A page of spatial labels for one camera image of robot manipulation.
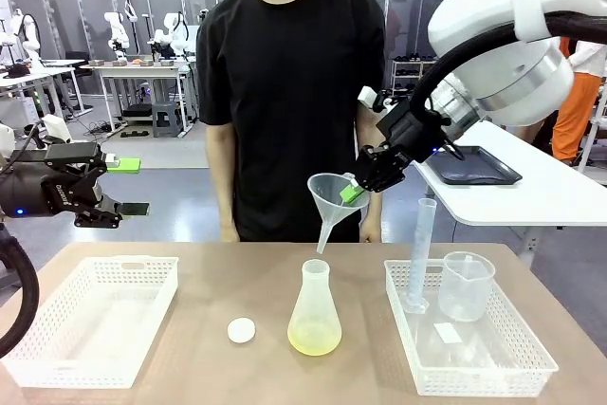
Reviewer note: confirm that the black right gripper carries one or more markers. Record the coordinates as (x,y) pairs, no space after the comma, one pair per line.
(412,134)

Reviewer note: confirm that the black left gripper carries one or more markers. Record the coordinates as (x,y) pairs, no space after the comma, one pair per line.
(38,191)

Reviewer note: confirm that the clear plastic funnel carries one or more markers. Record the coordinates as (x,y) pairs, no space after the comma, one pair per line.
(327,201)

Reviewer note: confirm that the clear plastic graduated cylinder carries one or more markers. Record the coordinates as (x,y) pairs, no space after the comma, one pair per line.
(419,253)

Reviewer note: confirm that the clear plastic beaker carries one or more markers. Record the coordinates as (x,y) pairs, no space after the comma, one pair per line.
(465,286)

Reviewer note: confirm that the translucent plastic conical flask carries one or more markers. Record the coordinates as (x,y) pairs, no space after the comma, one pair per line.
(314,319)

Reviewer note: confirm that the round white flask cap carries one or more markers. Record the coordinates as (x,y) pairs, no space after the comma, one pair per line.
(241,330)

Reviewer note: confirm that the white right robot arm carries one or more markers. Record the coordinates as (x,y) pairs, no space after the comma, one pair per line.
(474,6)

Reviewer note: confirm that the person's right forearm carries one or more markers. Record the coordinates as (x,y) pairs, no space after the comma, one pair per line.
(220,172)

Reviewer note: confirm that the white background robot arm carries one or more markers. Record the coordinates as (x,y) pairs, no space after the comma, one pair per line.
(171,35)
(116,35)
(28,40)

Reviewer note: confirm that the person's left hand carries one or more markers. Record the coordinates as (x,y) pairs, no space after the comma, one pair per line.
(371,234)

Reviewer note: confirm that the person's right hand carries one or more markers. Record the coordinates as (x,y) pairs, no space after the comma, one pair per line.
(229,235)

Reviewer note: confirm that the wooden shoe rack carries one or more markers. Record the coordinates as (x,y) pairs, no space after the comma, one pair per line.
(408,75)

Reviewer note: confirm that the black flat tray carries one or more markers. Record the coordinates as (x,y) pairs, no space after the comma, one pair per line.
(479,170)

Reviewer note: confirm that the grey plastic stool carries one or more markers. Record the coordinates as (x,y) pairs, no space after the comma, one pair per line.
(167,119)

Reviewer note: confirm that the white desk with black items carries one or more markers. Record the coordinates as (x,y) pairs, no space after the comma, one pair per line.
(38,74)

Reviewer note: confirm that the long white lab desk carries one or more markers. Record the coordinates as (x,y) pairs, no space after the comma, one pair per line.
(137,68)

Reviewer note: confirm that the person in black t-shirt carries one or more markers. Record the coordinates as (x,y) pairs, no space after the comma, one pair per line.
(289,68)

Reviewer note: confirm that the white perforated plastic basket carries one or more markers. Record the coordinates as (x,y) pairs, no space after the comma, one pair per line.
(90,319)
(474,367)

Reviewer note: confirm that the white side table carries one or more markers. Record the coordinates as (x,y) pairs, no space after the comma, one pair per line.
(545,201)

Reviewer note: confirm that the small white paper label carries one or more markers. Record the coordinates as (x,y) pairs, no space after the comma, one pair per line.
(446,333)

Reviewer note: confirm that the mannequin white shirt orange trousers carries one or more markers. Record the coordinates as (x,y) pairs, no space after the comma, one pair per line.
(576,111)

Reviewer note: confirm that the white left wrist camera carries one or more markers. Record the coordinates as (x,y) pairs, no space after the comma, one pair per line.
(57,126)

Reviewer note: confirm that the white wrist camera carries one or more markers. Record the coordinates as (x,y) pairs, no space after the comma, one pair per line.
(367,97)
(57,126)

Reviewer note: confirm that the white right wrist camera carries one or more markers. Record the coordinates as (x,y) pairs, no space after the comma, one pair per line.
(367,97)

